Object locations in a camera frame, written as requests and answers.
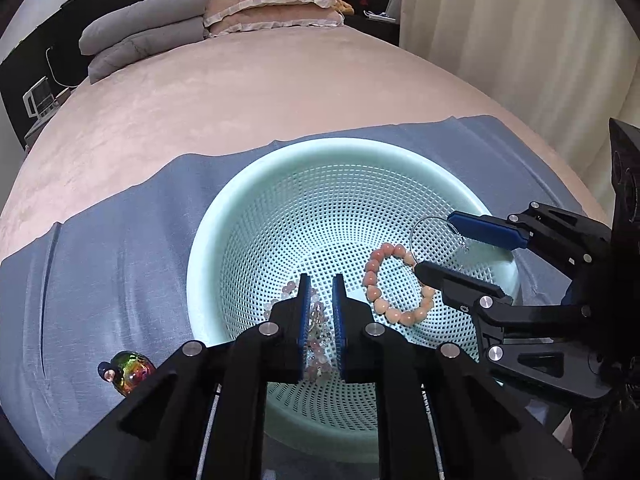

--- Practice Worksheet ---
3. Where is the white cable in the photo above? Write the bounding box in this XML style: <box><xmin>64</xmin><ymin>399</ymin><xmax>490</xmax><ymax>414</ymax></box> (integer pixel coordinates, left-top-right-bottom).
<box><xmin>45</xmin><ymin>46</ymin><xmax>76</xmax><ymax>90</ymax></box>

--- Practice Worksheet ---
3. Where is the pink bed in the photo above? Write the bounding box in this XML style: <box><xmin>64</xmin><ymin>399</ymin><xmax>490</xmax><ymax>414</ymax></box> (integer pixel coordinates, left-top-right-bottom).
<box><xmin>0</xmin><ymin>24</ymin><xmax>609</xmax><ymax>262</ymax></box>

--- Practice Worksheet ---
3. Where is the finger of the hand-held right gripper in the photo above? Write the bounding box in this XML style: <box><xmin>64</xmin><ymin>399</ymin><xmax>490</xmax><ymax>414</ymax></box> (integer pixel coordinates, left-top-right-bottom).
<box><xmin>414</xmin><ymin>260</ymin><xmax>609</xmax><ymax>402</ymax></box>
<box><xmin>446</xmin><ymin>202</ymin><xmax>613</xmax><ymax>282</ymax></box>

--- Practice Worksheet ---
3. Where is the white bedside device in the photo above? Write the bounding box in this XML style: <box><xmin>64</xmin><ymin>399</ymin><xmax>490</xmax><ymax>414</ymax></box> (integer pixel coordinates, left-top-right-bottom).
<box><xmin>22</xmin><ymin>76</ymin><xmax>57</xmax><ymax>121</ymax></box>

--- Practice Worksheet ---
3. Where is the thin silver wire bracelet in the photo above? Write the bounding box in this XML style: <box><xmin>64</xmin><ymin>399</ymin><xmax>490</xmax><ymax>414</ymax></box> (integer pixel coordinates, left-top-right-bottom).
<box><xmin>410</xmin><ymin>216</ymin><xmax>471</xmax><ymax>254</ymax></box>

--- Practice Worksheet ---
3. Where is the blue-grey cloth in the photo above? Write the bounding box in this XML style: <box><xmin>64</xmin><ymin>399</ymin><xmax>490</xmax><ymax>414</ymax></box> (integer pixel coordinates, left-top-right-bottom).
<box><xmin>0</xmin><ymin>114</ymin><xmax>611</xmax><ymax>479</ymax></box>

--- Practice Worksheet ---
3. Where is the iridescent glass charm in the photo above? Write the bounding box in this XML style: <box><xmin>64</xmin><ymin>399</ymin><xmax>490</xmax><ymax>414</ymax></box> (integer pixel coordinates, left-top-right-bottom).
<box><xmin>98</xmin><ymin>351</ymin><xmax>157</xmax><ymax>399</ymax></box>

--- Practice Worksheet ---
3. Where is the dark nightstand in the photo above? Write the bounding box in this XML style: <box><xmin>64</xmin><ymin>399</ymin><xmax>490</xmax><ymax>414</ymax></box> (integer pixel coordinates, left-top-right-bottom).
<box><xmin>344</xmin><ymin>0</ymin><xmax>401</xmax><ymax>47</ymax></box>

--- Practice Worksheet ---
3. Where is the pink bead bracelet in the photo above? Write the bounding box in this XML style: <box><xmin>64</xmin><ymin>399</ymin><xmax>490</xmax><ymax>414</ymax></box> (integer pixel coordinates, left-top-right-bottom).
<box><xmin>363</xmin><ymin>242</ymin><xmax>437</xmax><ymax>326</ymax></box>

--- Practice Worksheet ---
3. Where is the pink pillow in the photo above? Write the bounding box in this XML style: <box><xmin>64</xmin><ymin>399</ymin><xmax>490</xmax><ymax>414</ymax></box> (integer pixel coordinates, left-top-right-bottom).
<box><xmin>202</xmin><ymin>0</ymin><xmax>346</xmax><ymax>37</ymax></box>

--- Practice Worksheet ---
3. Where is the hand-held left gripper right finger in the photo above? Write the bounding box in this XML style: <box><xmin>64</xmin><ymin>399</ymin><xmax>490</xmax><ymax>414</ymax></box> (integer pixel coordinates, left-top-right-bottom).
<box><xmin>332</xmin><ymin>274</ymin><xmax>584</xmax><ymax>480</ymax></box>

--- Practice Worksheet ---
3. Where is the cream curtain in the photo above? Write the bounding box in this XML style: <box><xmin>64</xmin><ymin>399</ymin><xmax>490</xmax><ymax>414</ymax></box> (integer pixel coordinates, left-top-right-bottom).
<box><xmin>398</xmin><ymin>0</ymin><xmax>640</xmax><ymax>222</ymax></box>

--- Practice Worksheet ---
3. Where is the folded grey quilt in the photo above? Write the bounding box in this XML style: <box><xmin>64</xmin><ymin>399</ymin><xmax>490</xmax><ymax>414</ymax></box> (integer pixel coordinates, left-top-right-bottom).
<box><xmin>79</xmin><ymin>0</ymin><xmax>210</xmax><ymax>85</ymax></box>

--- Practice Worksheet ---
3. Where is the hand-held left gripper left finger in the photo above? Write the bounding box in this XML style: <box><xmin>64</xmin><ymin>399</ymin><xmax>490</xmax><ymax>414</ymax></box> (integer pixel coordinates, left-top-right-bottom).
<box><xmin>55</xmin><ymin>274</ymin><xmax>311</xmax><ymax>480</ymax></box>

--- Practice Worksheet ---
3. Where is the mint green plastic basket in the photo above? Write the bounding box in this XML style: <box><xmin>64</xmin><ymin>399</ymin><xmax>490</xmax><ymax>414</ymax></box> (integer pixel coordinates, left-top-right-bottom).
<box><xmin>186</xmin><ymin>137</ymin><xmax>521</xmax><ymax>464</ymax></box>

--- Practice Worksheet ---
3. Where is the pale crystal bead bracelet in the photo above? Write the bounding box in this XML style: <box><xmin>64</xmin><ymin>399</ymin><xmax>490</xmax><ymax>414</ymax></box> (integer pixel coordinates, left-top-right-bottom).
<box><xmin>265</xmin><ymin>282</ymin><xmax>334</xmax><ymax>386</ymax></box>

